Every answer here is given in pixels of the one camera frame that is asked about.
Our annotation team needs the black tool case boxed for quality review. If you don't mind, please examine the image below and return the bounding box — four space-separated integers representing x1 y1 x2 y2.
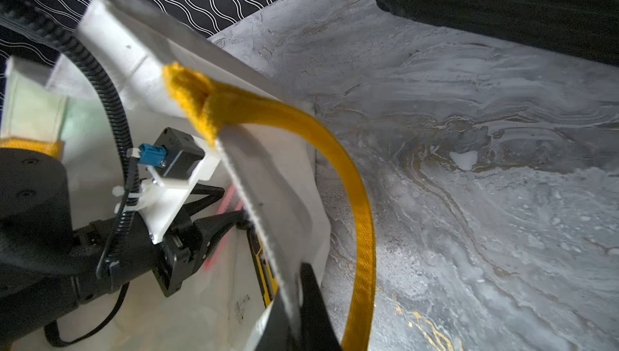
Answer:
376 0 618 66

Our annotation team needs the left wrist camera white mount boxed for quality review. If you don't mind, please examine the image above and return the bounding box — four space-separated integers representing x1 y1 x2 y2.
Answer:
113 127 221 245

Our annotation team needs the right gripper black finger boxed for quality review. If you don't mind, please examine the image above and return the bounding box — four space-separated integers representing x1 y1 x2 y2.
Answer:
253 262 342 351

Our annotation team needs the pink utility knife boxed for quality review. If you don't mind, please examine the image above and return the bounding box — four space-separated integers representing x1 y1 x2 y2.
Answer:
202 184 244 271

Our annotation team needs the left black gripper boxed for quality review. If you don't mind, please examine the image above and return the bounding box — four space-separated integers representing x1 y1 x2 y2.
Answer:
152 184 249 297

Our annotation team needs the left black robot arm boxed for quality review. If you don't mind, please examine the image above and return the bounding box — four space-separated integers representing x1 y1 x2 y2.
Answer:
1 0 248 349

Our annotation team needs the white pouch with yellow handles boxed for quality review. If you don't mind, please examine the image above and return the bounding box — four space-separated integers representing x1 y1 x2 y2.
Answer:
1 0 377 350

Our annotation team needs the yellow black art knife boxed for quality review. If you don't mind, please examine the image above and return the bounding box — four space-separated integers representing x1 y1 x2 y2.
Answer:
247 228 279 307

